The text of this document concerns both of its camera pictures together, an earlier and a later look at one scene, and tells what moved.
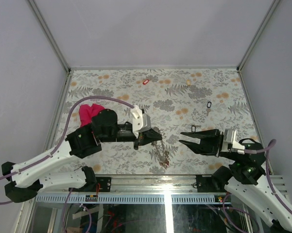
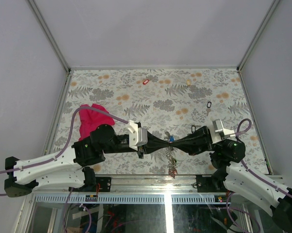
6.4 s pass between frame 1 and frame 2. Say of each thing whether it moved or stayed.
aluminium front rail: stayed
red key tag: stayed
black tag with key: stayed
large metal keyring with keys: moved
